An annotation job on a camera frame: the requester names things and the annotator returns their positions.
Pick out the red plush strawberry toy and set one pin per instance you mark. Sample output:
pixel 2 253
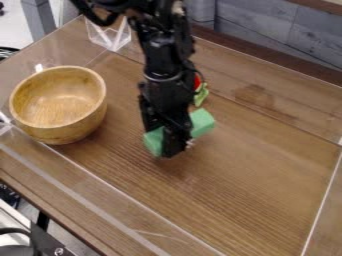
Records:
pixel 200 91

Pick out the black table clamp mount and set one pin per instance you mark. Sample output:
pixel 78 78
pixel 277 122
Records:
pixel 24 239

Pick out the clear acrylic corner bracket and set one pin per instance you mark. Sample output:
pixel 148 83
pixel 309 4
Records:
pixel 112 37

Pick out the green rectangular block stick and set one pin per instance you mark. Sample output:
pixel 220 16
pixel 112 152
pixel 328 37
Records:
pixel 203 124

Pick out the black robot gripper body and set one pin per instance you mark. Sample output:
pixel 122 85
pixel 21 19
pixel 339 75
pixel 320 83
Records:
pixel 168 82

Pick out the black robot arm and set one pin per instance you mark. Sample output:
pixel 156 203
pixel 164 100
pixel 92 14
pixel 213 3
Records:
pixel 154 19

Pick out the grey post behind table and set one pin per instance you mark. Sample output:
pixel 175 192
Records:
pixel 38 17

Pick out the clear acrylic table barrier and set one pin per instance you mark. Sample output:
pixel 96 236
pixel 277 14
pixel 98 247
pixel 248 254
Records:
pixel 253 191

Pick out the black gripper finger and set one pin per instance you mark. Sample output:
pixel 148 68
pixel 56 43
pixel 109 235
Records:
pixel 150 118
pixel 173 141

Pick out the light wooden bowl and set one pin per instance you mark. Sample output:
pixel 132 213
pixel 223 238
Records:
pixel 58 104

